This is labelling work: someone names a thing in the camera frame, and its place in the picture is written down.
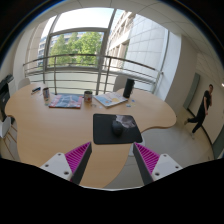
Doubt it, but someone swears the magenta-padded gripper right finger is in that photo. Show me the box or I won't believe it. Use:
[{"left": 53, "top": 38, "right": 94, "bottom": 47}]
[{"left": 132, "top": 142, "right": 184, "bottom": 186}]

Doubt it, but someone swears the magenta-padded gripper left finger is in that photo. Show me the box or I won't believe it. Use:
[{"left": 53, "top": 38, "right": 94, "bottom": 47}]
[{"left": 39, "top": 141, "right": 93, "bottom": 186}]

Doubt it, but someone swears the black computer mouse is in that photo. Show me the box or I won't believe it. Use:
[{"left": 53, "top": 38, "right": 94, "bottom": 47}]
[{"left": 111, "top": 119, "right": 125, "bottom": 136}]

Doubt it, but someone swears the black mouse pad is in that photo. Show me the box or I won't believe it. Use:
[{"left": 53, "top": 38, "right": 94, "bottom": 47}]
[{"left": 92, "top": 113, "right": 144, "bottom": 146}]

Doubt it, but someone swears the red magazine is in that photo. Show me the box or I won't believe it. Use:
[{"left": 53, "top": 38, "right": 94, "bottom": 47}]
[{"left": 48, "top": 94, "right": 84, "bottom": 110}]

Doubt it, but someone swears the person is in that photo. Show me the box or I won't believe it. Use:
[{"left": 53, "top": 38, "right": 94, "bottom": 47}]
[{"left": 183, "top": 83, "right": 214, "bottom": 139}]

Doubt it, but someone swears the white mug with plant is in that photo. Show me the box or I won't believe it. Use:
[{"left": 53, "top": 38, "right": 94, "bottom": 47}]
[{"left": 83, "top": 90, "right": 94, "bottom": 103}]

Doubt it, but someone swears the grey door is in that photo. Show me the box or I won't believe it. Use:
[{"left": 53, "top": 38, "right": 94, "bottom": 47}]
[{"left": 182, "top": 72, "right": 202, "bottom": 110}]

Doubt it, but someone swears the light blue magazine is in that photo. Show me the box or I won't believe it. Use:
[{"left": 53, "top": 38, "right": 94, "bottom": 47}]
[{"left": 93, "top": 91, "right": 129, "bottom": 109}]

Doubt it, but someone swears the black cylindrical speaker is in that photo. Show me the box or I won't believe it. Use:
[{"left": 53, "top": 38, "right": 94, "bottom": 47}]
[{"left": 122, "top": 77, "right": 136, "bottom": 99}]

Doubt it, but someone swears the grey metal balcony railing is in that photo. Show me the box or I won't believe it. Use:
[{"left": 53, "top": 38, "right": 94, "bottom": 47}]
[{"left": 22, "top": 53, "right": 164, "bottom": 96}]

